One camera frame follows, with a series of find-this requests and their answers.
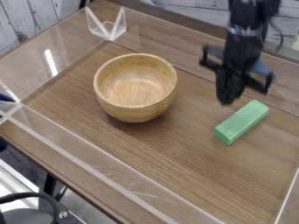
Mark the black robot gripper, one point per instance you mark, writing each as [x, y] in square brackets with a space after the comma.
[234, 61]

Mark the green rectangular block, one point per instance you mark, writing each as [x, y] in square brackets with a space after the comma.
[240, 123]

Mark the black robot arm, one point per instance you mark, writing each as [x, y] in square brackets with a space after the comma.
[253, 14]

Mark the light wooden bowl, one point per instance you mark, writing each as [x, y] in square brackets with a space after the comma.
[135, 86]

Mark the clear acrylic front barrier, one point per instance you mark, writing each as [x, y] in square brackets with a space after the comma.
[141, 167]

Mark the black table leg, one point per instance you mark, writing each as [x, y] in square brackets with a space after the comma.
[50, 185]

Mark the clear acrylic corner bracket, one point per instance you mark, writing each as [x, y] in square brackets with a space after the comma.
[107, 30]

